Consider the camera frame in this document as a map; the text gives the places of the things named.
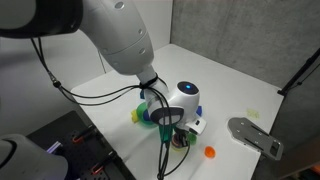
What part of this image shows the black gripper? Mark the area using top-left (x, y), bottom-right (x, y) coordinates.
top-left (173, 125), bottom-right (191, 147)

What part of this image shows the large green bowl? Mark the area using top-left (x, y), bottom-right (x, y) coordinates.
top-left (135, 101), bottom-right (159, 128)

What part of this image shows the yellow cup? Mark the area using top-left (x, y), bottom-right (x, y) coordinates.
top-left (170, 142), bottom-right (188, 153)

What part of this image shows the small green cup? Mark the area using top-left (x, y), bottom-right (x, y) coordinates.
top-left (186, 132), bottom-right (198, 145)

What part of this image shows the small orange cup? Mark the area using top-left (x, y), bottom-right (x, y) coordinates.
top-left (204, 145), bottom-right (217, 159)

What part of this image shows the dark blue bumpy ball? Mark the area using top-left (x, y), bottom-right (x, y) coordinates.
top-left (142, 109), bottom-right (152, 122)

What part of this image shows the yellow animal toy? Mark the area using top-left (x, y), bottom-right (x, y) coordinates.
top-left (130, 109), bottom-right (140, 124)

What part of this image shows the grey metal mounting plate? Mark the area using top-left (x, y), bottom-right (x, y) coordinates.
top-left (227, 116), bottom-right (284, 162)

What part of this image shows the orange black clamp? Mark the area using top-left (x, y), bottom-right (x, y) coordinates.
top-left (90, 151), bottom-right (118, 176)
top-left (71, 124), bottom-right (96, 144)

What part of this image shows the black perforated base board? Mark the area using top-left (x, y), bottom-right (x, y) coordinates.
top-left (25, 109), bottom-right (136, 180)

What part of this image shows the black stand pole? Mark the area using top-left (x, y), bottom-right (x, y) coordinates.
top-left (277, 47), bottom-right (320, 98)

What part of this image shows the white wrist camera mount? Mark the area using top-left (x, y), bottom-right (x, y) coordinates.
top-left (185, 116), bottom-right (207, 136)

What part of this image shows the black cable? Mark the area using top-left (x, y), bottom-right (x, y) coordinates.
top-left (146, 84), bottom-right (193, 180)
top-left (30, 36), bottom-right (158, 108)

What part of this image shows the black cable strap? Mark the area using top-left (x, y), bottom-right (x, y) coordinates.
top-left (138, 74), bottom-right (160, 90)

